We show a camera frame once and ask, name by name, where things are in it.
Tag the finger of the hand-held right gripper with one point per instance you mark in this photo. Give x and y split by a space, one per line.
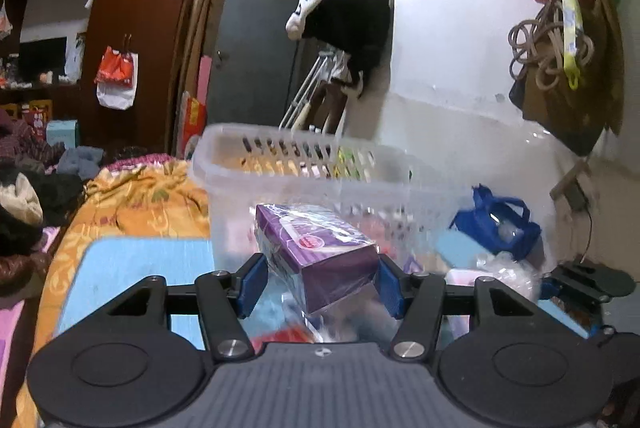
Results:
612 339
590 279

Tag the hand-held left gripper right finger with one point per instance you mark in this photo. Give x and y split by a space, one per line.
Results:
390 290

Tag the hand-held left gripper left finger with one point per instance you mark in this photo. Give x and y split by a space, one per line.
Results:
252 284

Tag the purple box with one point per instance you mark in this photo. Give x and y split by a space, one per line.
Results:
320 258

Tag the white plastic basket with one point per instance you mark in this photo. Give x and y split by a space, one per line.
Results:
230 193

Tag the flat red packet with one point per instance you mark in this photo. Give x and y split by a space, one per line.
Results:
285 338

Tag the white wrapped packet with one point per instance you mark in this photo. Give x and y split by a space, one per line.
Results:
507 270

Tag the blue tote bag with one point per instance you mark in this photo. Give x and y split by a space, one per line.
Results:
500 228

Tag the red paper bag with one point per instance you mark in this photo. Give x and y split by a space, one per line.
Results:
193 120

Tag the metal crutches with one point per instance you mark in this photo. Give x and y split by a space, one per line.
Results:
305 93

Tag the wooden boards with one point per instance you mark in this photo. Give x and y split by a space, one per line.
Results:
187 58

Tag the grey door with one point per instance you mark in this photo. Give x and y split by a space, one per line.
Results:
250 48

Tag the pile of clothes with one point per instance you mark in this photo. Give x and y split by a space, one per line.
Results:
25 208

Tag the light blue box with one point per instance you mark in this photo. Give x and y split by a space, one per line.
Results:
62 133

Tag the orange and white plastic bag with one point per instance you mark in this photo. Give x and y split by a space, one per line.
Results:
116 75

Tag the white and black jacket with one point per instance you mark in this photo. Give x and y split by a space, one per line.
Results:
345 18

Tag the yellow crate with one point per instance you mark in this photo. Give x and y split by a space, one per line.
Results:
37 110

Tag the black television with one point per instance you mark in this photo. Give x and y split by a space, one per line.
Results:
42 60

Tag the wall power adapter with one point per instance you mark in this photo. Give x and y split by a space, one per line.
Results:
575 193

